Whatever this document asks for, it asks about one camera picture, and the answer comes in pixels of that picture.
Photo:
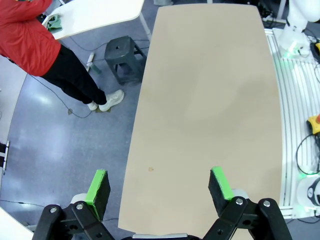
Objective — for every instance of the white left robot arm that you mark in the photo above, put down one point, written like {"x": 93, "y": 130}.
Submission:
{"x": 306, "y": 190}

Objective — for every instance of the green terry towel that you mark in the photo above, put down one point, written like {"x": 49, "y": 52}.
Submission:
{"x": 55, "y": 23}

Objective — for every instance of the person in red jacket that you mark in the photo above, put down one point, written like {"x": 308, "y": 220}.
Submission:
{"x": 25, "y": 37}

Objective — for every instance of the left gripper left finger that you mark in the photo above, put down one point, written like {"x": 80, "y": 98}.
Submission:
{"x": 96, "y": 195}

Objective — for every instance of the dark grey plastic stool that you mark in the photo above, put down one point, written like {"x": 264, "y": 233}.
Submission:
{"x": 123, "y": 53}

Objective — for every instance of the white aluminium base frame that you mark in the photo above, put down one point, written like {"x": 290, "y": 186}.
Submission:
{"x": 287, "y": 100}

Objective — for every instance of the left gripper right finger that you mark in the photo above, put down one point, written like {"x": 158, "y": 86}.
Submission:
{"x": 220, "y": 190}

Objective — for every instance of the yellow emergency stop button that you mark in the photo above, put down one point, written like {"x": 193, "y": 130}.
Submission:
{"x": 317, "y": 48}
{"x": 315, "y": 125}

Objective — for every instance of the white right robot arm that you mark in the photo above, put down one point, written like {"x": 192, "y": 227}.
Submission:
{"x": 296, "y": 22}

